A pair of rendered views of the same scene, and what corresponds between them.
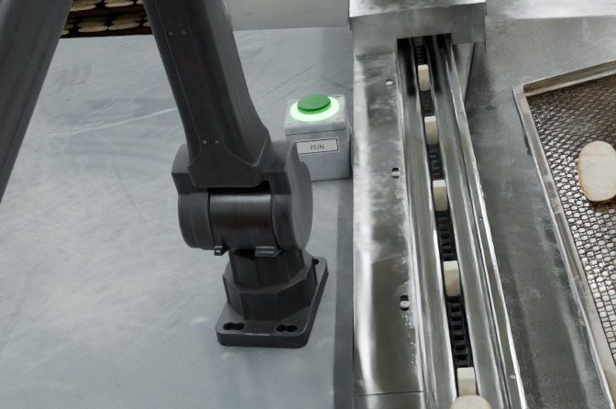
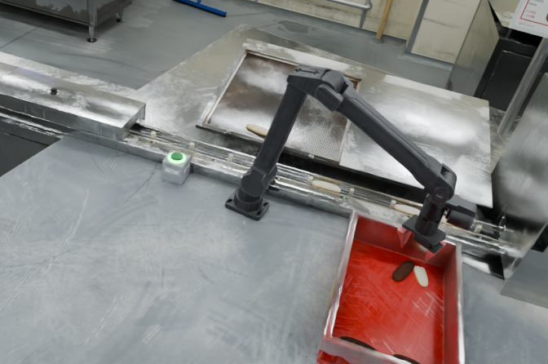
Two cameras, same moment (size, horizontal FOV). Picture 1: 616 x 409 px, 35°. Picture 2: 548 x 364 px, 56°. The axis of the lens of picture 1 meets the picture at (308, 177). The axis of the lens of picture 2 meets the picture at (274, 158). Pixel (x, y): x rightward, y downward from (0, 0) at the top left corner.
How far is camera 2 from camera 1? 151 cm
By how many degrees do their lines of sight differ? 72
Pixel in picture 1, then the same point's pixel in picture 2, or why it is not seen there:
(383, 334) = (288, 185)
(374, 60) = (131, 139)
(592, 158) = (255, 127)
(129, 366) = (257, 241)
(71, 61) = not seen: outside the picture
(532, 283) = not seen: hidden behind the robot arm
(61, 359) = (245, 255)
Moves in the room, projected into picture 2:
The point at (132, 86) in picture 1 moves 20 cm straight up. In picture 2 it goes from (43, 206) to (35, 150)
